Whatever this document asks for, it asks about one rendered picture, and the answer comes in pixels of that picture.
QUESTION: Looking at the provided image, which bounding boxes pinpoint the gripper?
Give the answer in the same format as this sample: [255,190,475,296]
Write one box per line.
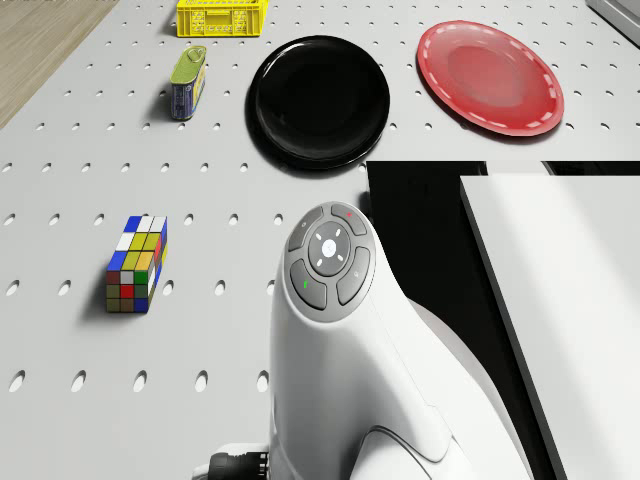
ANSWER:
[191,441,274,480]

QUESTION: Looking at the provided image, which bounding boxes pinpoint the puzzle cube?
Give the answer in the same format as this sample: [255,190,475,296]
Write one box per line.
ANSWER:
[105,215,169,315]

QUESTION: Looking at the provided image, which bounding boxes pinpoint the black plate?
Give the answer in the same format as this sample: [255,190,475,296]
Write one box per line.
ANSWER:
[244,34,392,170]

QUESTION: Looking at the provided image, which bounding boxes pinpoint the flat-sided can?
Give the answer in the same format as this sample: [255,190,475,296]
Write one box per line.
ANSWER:
[169,45,208,121]

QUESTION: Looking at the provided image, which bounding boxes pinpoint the yellow basket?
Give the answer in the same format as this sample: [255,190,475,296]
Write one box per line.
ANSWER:
[176,0,270,39]

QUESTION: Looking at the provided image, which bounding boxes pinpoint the red plate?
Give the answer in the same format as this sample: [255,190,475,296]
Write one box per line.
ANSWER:
[416,20,566,138]

